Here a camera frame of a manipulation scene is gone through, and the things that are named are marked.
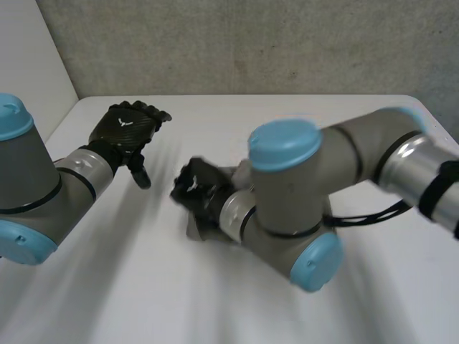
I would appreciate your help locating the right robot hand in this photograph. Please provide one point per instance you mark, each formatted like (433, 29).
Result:
(195, 190)

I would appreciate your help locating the grey towel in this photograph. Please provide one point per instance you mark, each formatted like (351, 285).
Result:
(193, 231)

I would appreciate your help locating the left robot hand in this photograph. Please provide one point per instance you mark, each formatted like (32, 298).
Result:
(122, 129)

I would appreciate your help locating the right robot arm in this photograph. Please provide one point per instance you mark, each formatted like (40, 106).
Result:
(283, 186)

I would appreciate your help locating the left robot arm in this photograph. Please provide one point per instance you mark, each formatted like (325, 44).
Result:
(34, 172)

